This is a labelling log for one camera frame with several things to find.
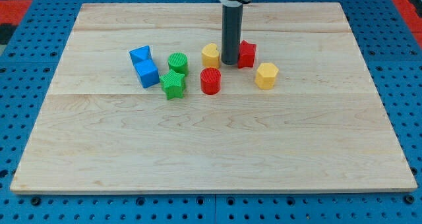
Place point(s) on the yellow hexagon block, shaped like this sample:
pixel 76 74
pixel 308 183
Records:
pixel 266 75

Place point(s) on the red cylinder block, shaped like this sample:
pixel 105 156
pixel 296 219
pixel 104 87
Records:
pixel 210 81

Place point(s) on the green star block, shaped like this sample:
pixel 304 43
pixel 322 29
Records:
pixel 173 84

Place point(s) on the yellow heart block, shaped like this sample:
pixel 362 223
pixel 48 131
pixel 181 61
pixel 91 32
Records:
pixel 210 56

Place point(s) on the green cylinder block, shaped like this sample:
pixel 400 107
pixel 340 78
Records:
pixel 178 62

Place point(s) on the red star block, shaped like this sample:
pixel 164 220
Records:
pixel 247 52

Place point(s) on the blue cube block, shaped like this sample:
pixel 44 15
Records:
pixel 147 73

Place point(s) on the blue triangle block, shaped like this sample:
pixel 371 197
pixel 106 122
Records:
pixel 140 54

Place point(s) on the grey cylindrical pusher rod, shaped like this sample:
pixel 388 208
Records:
pixel 231 33

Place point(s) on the wooden board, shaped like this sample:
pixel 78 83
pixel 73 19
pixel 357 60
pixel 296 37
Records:
pixel 321 129

